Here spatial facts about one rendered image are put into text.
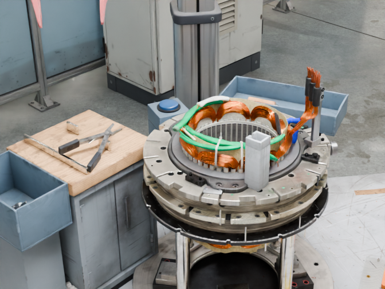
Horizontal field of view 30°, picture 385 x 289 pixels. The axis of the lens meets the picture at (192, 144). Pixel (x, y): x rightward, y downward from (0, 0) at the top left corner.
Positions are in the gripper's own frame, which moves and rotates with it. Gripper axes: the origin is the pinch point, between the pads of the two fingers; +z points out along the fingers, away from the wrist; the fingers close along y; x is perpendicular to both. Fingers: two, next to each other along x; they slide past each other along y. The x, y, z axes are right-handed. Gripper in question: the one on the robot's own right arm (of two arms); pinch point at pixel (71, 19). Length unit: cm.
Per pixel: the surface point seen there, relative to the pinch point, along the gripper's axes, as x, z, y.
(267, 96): 54, 9, 38
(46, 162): 29.8, 19.5, -7.7
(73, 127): 37.6, 13.4, -3.0
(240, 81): 56, 5, 33
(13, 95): 269, -13, -45
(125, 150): 31.6, 18.4, 6.4
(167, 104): 51, 10, 16
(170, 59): 258, -25, 34
